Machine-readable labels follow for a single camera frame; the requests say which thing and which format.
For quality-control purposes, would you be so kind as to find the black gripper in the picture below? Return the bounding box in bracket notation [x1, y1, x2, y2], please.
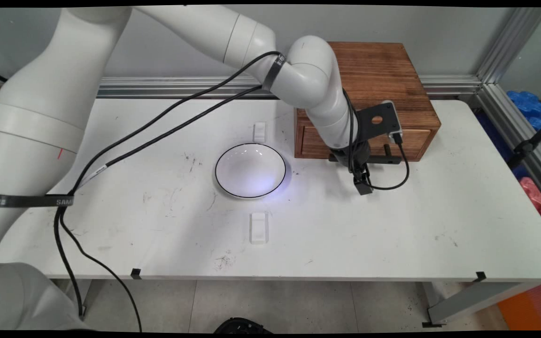
[329, 141, 375, 196]

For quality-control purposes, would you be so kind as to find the brown wooden cabinet box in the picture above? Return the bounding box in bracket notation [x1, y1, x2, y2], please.
[294, 41, 441, 162]

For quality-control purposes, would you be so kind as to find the white bowl with black rim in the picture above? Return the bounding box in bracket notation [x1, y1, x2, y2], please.
[214, 143, 287, 200]

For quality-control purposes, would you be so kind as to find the grey table leg with foot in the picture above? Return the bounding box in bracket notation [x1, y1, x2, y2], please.
[421, 281, 541, 328]

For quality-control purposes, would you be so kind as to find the black tripod stand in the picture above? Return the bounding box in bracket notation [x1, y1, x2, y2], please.
[506, 99, 541, 170]

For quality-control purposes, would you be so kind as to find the pink plastic item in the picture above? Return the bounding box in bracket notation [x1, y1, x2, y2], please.
[519, 177, 541, 216]

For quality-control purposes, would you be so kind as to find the black round floor object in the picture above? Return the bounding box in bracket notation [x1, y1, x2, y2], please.
[214, 317, 274, 334]

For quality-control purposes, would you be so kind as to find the red orange floor mat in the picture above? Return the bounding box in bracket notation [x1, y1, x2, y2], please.
[497, 282, 541, 331]

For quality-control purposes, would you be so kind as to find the black camera usb cable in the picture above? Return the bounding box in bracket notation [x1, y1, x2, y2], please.
[364, 133, 411, 192]

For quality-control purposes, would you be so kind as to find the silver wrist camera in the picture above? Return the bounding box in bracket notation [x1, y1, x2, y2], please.
[381, 100, 404, 145]

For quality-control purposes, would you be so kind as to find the black velcro cable strap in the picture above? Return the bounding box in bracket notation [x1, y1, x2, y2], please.
[262, 53, 286, 91]
[0, 193, 75, 208]

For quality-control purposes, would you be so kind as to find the slanted aluminium frame rail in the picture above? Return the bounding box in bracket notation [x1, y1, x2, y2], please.
[470, 83, 541, 210]

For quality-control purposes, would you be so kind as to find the plain black arm cable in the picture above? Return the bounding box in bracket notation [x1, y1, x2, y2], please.
[57, 51, 283, 332]

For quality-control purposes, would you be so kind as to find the upright aluminium frame post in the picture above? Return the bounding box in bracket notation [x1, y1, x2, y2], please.
[476, 7, 541, 85]

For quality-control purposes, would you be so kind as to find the black cable with white label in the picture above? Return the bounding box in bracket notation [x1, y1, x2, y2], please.
[54, 84, 264, 320]

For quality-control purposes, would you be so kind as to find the horizontal aluminium frame rail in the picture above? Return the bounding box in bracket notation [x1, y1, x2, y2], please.
[96, 74, 483, 100]

